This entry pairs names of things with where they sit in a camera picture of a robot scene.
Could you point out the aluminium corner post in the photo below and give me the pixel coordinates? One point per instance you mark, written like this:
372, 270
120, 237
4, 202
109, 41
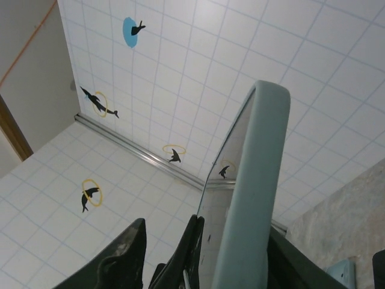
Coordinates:
135, 149

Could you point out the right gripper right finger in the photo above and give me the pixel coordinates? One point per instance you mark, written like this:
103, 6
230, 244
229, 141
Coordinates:
288, 265

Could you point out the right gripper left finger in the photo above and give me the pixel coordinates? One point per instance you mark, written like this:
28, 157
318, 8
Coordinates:
117, 265

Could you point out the brown wooden door frame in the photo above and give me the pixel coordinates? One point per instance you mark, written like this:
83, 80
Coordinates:
15, 134

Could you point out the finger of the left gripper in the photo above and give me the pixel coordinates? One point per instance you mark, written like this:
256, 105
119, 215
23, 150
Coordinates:
183, 256

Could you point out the sky blue phone case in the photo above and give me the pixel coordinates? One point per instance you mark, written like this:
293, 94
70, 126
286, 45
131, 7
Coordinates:
340, 268

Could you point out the black phone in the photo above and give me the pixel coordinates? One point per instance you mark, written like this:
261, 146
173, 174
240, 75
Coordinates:
255, 180

